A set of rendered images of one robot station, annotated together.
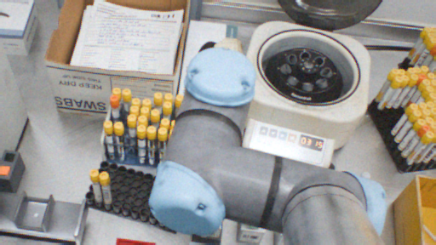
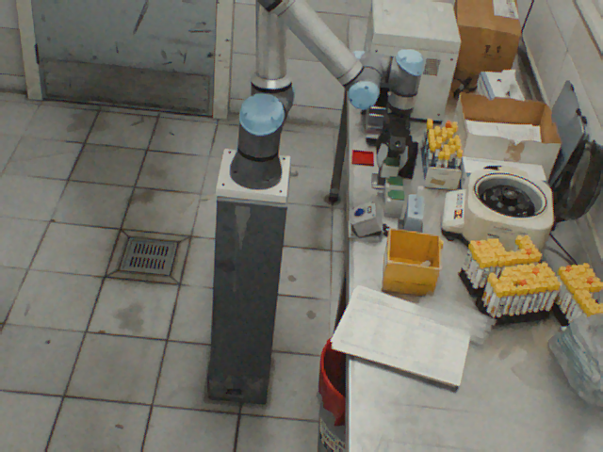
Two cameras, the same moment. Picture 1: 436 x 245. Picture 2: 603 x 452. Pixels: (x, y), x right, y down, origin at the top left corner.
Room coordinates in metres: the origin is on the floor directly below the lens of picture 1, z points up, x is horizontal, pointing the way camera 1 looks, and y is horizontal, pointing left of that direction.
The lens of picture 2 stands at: (-0.07, -2.03, 2.30)
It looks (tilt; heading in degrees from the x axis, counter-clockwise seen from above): 39 degrees down; 84
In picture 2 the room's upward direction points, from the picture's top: 7 degrees clockwise
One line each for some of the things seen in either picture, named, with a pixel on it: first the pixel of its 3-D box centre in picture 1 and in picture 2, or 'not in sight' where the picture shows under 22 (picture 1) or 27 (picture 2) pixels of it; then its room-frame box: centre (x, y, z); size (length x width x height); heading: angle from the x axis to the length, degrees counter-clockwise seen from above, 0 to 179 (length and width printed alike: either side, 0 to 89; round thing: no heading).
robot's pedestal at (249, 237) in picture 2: not in sight; (246, 291); (-0.04, -0.10, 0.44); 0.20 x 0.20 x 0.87; 86
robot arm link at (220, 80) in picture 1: (216, 102); (406, 72); (0.35, -0.04, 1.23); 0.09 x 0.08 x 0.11; 168
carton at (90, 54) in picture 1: (124, 43); (503, 137); (0.72, 0.12, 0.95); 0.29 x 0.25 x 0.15; 176
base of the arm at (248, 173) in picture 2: not in sight; (256, 159); (-0.04, -0.10, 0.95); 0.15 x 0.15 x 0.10
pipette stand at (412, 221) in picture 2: not in sight; (412, 220); (0.39, -0.29, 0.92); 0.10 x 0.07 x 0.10; 81
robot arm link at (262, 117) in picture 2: not in sight; (261, 123); (-0.03, -0.09, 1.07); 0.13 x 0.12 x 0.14; 78
